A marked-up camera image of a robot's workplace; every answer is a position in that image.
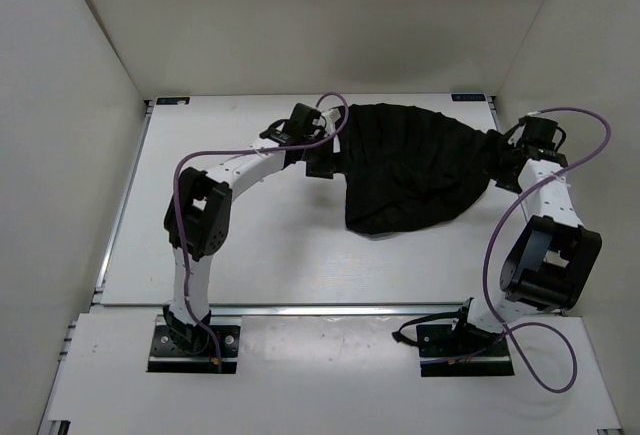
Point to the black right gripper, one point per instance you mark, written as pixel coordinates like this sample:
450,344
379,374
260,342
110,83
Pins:
497,145

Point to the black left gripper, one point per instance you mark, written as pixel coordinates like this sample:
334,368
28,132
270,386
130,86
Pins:
319,135

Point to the black pleated skirt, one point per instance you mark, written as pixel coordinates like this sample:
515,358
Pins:
406,168

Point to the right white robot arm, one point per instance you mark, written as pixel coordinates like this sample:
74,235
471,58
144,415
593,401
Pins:
551,260

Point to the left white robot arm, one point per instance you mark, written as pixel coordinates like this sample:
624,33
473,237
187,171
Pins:
205,185

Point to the right blue table label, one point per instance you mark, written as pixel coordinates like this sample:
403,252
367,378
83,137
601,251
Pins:
468,97

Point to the blue table label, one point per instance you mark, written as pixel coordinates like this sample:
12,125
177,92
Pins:
468,97
172,101

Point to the left blue table label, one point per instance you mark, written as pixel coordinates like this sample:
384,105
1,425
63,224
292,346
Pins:
172,101

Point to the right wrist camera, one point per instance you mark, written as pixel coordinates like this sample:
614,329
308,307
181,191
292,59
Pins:
539,132

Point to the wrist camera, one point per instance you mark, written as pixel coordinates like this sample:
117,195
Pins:
304,116
539,132

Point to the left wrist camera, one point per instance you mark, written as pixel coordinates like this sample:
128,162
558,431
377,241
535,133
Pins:
304,116

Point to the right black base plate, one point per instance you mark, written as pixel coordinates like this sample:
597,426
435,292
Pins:
445,354

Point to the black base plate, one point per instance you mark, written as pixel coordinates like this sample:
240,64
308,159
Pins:
445,354
166,357

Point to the aluminium table rail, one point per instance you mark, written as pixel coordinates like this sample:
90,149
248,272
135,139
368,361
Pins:
113,235

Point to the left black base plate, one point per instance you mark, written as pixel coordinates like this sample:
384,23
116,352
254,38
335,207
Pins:
166,357

